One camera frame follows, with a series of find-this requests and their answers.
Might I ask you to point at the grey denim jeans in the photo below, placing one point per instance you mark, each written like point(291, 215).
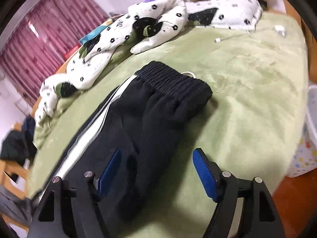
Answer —
point(20, 210)

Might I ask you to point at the green fleece bed sheet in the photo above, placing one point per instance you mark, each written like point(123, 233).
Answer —
point(250, 127)

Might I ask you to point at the maroon floral curtain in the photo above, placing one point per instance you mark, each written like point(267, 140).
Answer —
point(37, 46)

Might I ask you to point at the teal patterned pillow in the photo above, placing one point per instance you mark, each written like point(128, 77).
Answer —
point(92, 34)

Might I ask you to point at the white floral quilt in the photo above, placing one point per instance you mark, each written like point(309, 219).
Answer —
point(146, 25)

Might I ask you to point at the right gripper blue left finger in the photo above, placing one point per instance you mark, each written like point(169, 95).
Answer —
point(103, 182)

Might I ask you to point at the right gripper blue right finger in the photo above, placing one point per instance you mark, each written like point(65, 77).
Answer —
point(209, 174)

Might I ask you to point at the white plastic basket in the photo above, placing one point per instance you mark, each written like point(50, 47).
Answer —
point(304, 160)

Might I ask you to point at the navy blue garment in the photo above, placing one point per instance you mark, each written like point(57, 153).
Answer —
point(28, 127)

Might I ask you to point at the white charger with cable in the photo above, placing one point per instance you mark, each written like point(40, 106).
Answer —
point(279, 29)

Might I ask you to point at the black sweatpants with white stripe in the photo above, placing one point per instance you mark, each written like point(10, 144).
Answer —
point(145, 117)

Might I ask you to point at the black jacket on bed rail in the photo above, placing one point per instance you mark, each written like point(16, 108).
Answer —
point(15, 147)

